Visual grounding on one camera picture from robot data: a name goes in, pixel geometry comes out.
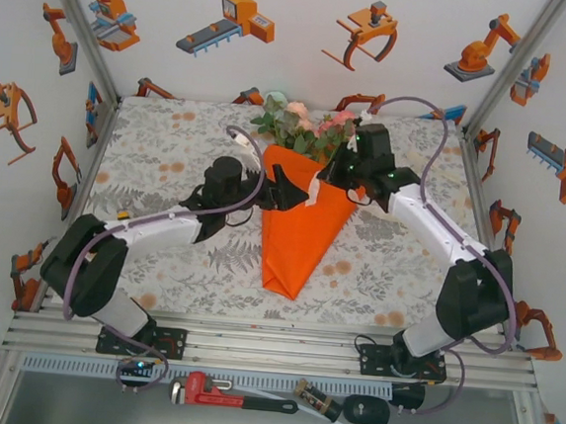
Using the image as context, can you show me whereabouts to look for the orange wrapping paper sheet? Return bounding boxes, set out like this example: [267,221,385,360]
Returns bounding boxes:
[250,143,371,307]

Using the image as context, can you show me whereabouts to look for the red pipe wrench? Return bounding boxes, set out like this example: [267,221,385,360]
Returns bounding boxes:
[167,368,302,417]

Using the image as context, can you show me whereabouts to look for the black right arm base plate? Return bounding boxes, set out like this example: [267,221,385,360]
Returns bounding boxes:
[356,341,450,385]

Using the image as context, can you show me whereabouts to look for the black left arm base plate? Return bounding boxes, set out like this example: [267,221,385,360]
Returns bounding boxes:
[95,320,190,362]

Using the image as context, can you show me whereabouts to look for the white slotted cable duct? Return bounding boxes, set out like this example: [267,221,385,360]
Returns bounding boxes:
[20,351,395,402]

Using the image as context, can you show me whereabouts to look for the pink cream rose spray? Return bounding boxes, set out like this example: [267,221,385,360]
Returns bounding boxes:
[277,100,323,164]

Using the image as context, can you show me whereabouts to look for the black brass cylinder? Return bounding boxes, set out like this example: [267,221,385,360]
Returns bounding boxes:
[292,377,347,424]

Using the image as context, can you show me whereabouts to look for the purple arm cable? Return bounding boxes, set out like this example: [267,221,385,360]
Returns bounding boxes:
[342,93,539,424]
[56,112,272,406]

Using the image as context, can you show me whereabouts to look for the black round connector cap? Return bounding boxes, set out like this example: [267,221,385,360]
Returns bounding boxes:
[387,382,428,415]

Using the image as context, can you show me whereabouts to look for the grey floral tablecloth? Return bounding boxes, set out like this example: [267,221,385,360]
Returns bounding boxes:
[51,86,513,341]

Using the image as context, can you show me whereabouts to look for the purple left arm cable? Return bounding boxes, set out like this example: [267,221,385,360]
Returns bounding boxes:
[56,112,272,406]

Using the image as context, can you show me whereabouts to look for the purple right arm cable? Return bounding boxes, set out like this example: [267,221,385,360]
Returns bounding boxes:
[342,93,539,424]

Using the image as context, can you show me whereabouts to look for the black computer mouse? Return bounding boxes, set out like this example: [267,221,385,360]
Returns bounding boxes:
[342,393,394,424]

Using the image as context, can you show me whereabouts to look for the aluminium side rail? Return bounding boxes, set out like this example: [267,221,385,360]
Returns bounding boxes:
[31,92,123,319]
[440,126,536,343]

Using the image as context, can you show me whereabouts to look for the claw gripper wall sticker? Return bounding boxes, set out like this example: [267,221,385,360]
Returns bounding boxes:
[0,80,42,169]
[319,0,402,76]

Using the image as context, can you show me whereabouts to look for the small circuit board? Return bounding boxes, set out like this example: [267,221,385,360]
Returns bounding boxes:
[117,355,158,377]

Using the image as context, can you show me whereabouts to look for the aluminium frame post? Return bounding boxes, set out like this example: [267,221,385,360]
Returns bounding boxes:
[460,0,566,143]
[25,0,130,105]

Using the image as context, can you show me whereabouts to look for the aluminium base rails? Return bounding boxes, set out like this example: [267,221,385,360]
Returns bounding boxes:
[0,296,543,398]

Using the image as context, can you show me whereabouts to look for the milling machine wall sticker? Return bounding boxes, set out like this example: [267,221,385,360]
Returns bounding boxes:
[83,0,145,54]
[509,49,551,109]

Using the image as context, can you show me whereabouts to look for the grey metal shelf plate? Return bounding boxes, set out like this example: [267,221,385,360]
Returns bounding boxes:
[0,364,527,424]

